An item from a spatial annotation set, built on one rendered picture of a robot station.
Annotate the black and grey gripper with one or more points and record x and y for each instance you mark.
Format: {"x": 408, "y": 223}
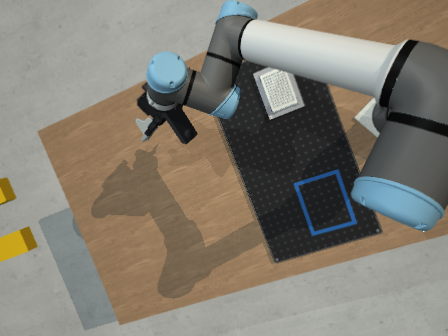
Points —
{"x": 149, "y": 126}

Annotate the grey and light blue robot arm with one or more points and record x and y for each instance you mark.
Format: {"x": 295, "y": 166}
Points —
{"x": 405, "y": 176}

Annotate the blue tape outline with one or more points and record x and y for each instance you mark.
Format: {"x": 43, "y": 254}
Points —
{"x": 353, "y": 222}

